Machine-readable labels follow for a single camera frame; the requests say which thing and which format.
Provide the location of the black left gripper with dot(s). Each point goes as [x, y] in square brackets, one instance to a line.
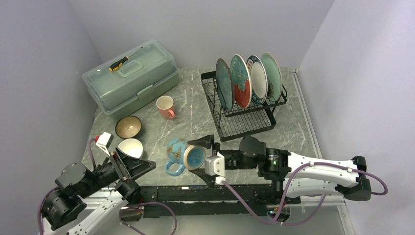
[134, 166]

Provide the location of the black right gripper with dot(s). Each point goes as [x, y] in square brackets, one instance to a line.
[206, 141]

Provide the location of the blue mug orange inside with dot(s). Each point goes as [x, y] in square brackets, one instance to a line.
[183, 156]

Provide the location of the black wire dish rack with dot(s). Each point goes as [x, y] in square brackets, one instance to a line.
[239, 122]

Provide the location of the dark blue speckled plate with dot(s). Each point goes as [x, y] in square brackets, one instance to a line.
[224, 85]

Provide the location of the red teal flower plate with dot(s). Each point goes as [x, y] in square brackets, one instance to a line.
[241, 81]

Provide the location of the red teal rimmed plate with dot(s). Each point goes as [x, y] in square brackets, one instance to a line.
[259, 80]

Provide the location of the light blue flower plate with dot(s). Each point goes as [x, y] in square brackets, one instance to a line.
[273, 75]

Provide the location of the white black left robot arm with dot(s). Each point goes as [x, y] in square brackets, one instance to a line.
[63, 204]

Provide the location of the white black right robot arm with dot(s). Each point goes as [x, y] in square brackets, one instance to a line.
[291, 175]

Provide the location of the white ceramic bowl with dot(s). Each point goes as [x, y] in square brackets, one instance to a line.
[131, 147]

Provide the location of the brown glazed bowl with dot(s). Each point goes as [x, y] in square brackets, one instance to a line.
[128, 127]

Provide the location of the pink ceramic mug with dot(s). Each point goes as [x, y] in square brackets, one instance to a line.
[165, 105]

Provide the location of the green translucent plastic storage box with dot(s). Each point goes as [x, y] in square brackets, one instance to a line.
[144, 77]

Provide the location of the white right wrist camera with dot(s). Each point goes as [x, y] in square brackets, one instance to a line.
[215, 166]

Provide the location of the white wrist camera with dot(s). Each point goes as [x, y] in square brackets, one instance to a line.
[215, 166]
[104, 141]

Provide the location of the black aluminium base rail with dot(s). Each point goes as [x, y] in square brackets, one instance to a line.
[199, 200]

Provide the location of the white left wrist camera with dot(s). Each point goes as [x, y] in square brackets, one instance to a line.
[104, 141]

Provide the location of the yellow black handled screwdriver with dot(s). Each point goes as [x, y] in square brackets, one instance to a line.
[118, 64]

